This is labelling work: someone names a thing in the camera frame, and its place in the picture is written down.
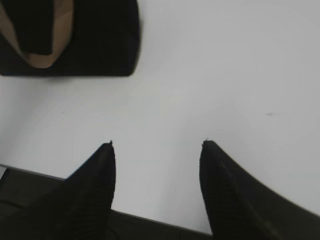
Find black tote bag tan handles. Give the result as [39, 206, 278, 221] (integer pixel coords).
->
[0, 0, 141, 77]

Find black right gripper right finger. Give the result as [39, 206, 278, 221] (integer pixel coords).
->
[199, 140, 320, 240]

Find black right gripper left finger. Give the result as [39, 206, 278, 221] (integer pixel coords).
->
[0, 143, 116, 240]

